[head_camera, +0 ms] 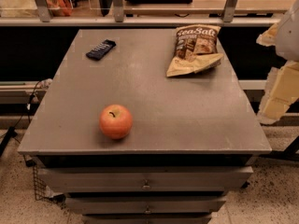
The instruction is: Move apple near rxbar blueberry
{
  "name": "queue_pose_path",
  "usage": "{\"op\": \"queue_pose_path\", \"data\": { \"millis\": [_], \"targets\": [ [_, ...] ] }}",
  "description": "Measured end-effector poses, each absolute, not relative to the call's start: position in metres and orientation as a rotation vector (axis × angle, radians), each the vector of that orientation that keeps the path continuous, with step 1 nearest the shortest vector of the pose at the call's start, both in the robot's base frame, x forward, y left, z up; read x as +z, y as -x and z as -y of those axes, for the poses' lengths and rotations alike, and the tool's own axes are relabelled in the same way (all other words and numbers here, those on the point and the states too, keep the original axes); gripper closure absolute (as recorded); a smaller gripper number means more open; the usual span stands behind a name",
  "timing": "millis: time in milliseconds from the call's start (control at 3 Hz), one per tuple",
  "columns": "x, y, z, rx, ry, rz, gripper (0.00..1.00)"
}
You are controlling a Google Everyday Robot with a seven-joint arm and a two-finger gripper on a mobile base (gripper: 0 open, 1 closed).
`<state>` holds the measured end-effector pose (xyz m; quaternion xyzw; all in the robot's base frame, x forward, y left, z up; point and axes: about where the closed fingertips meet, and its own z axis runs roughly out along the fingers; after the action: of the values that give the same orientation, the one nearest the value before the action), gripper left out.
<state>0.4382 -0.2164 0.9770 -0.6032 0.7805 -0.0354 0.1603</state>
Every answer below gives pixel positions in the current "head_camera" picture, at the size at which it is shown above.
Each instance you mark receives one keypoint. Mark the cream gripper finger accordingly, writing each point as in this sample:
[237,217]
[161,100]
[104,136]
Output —
[268,38]
[280,92]

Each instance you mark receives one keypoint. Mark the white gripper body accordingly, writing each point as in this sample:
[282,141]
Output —
[289,36]

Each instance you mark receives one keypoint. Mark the red apple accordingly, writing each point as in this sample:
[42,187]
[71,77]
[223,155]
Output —
[115,121]

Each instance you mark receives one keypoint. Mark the dark blue rxbar wrapper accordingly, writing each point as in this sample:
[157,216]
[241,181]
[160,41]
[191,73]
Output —
[101,50]

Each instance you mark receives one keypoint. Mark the sea salt chip bag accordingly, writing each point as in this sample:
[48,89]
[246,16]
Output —
[195,50]

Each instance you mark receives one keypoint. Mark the grey drawer cabinet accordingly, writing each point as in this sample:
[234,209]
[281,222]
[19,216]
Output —
[201,120]

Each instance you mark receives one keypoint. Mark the bottom grey drawer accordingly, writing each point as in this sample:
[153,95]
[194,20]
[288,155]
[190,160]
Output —
[147,219]

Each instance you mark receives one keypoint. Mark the grey drawer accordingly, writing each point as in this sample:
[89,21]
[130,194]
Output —
[69,180]
[146,205]
[147,219]

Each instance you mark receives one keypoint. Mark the orange bag on shelf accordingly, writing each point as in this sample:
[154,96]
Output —
[60,7]

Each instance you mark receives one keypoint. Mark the middle grey drawer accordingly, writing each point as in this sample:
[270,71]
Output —
[146,205]

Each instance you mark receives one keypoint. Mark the top grey drawer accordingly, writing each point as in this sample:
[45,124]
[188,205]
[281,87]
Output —
[69,180]

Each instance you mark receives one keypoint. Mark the metal shelf frame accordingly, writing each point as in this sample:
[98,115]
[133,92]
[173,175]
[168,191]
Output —
[122,13]

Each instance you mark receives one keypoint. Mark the wire mesh basket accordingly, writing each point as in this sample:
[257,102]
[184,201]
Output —
[41,191]

